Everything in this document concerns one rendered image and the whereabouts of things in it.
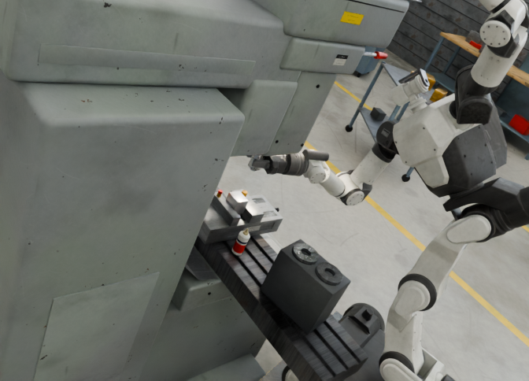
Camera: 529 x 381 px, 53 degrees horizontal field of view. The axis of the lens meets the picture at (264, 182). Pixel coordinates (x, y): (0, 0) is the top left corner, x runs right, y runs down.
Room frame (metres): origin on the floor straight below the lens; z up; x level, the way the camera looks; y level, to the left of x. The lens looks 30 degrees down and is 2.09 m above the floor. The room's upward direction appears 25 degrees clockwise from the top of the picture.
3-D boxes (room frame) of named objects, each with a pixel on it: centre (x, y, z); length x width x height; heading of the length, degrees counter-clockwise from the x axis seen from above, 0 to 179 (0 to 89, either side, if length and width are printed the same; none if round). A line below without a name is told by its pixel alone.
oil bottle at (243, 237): (1.52, -0.01, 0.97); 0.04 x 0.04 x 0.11
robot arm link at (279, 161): (1.68, -0.02, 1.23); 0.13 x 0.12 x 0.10; 35
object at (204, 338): (1.65, 0.04, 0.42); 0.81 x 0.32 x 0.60; 142
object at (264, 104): (1.48, 0.18, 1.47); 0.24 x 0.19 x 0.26; 52
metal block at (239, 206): (1.64, 0.06, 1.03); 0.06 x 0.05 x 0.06; 50
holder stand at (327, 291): (1.39, -0.26, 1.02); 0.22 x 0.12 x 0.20; 63
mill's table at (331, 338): (1.60, 0.02, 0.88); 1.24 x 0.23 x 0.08; 52
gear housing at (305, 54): (1.60, 0.08, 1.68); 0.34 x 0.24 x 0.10; 142
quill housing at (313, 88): (1.63, 0.06, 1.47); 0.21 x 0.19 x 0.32; 52
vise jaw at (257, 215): (1.68, 0.03, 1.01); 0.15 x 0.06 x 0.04; 50
